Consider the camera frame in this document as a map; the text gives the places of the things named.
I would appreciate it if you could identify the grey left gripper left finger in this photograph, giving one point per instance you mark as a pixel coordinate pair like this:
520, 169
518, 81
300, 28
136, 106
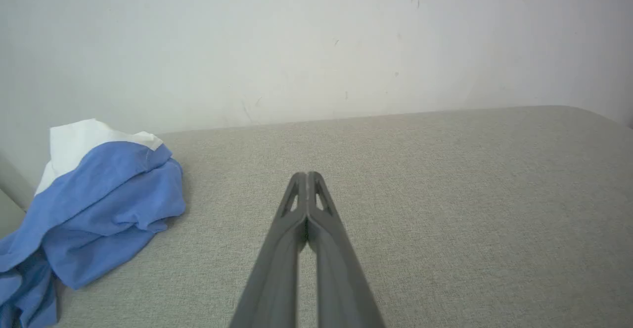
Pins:
277, 268

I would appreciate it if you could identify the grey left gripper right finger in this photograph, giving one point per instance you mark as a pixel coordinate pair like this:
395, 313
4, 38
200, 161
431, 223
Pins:
341, 278

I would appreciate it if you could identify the blue and white long-sleeve shirt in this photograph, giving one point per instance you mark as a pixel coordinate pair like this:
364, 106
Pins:
104, 209

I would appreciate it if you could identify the grey fabric sofa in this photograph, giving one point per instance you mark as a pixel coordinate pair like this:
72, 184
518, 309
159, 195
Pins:
445, 194

